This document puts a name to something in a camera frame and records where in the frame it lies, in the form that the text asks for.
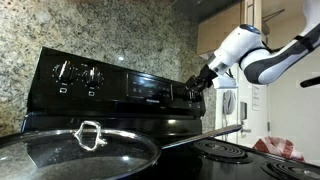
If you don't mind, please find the steel frying pan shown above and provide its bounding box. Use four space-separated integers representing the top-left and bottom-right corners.
0 123 243 180

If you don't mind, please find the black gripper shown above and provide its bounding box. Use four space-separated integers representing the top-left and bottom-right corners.
184 64 219 101

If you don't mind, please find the large black stove knob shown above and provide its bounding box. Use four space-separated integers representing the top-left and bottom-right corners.
83 66 104 88
54 60 78 84

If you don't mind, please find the black bar object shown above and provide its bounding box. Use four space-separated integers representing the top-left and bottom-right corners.
299 75 320 89

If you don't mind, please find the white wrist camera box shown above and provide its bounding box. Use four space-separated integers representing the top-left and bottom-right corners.
213 74 238 90

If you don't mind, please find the stove digital display window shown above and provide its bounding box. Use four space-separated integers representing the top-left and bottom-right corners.
127 73 174 101

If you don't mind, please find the red white checkered cloth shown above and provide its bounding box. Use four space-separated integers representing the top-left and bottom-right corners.
252 136 305 163

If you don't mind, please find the black coil burner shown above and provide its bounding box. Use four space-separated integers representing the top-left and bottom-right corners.
261 160 320 180
193 139 254 165

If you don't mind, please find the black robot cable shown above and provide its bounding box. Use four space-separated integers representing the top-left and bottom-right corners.
264 44 298 56

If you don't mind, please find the white paper notice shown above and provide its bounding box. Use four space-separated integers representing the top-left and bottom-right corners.
251 83 261 112

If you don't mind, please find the grey wall phone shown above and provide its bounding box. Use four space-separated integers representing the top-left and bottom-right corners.
221 89 238 134

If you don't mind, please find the metal cabinet bar handle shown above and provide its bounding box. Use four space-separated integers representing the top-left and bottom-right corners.
247 0 256 26

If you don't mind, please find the grey door lock plate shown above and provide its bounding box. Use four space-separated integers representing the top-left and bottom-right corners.
240 101 248 121

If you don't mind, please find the metal door closer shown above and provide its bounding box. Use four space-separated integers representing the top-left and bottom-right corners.
261 9 286 36

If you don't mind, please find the glass pan lid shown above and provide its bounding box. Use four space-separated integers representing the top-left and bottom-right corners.
0 119 163 180

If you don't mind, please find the light wood wall cabinet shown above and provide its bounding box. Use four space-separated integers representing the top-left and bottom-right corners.
196 0 263 61

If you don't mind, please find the black electric stove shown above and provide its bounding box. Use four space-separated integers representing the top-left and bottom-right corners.
0 46 320 180

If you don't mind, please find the white door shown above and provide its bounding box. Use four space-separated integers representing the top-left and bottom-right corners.
237 64 269 149

